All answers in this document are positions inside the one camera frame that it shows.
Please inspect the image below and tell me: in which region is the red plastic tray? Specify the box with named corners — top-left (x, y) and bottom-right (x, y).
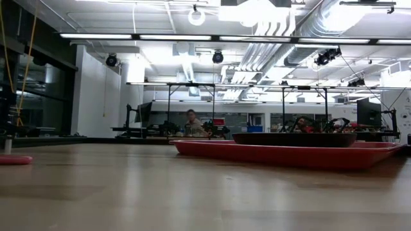
top-left (169, 139), bottom-right (407, 170)

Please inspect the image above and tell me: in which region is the dark round plate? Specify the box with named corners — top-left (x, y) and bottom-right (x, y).
top-left (231, 132), bottom-right (358, 148)

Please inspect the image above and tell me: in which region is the person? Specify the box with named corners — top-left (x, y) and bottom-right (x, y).
top-left (184, 108), bottom-right (209, 137)
top-left (295, 117), bottom-right (314, 133)

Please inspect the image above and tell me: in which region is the black computer monitor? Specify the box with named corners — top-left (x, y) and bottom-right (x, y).
top-left (356, 98), bottom-right (383, 128)
top-left (134, 101), bottom-right (153, 124)

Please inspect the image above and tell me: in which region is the long ceiling light bar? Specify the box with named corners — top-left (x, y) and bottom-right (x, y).
top-left (59, 31), bottom-right (411, 46)

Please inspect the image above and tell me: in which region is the pink flat object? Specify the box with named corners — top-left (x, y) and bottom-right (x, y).
top-left (0, 155), bottom-right (33, 166)

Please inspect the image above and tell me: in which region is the small white cylinder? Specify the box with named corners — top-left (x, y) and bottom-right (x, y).
top-left (3, 134), bottom-right (13, 155)

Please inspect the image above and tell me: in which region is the black overhead station frame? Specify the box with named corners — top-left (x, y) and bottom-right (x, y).
top-left (279, 85), bottom-right (329, 133)
top-left (127, 81), bottom-right (216, 123)

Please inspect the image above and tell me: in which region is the white ceiling ring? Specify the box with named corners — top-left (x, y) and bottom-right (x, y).
top-left (188, 9), bottom-right (206, 26)

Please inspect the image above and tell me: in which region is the silver ventilation duct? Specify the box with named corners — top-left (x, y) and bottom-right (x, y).
top-left (284, 0), bottom-right (370, 67)

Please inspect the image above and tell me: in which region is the yellow cable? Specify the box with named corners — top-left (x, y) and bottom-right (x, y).
top-left (15, 6), bottom-right (38, 128)

